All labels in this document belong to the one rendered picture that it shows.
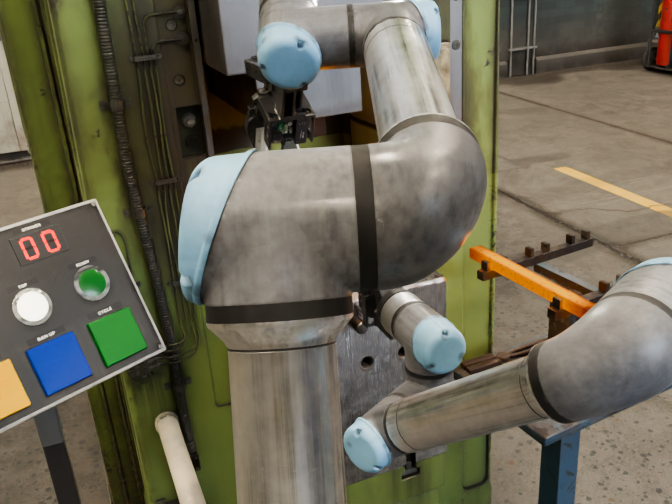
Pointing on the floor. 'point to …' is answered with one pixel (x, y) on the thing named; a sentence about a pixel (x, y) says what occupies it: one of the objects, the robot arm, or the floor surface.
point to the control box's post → (57, 456)
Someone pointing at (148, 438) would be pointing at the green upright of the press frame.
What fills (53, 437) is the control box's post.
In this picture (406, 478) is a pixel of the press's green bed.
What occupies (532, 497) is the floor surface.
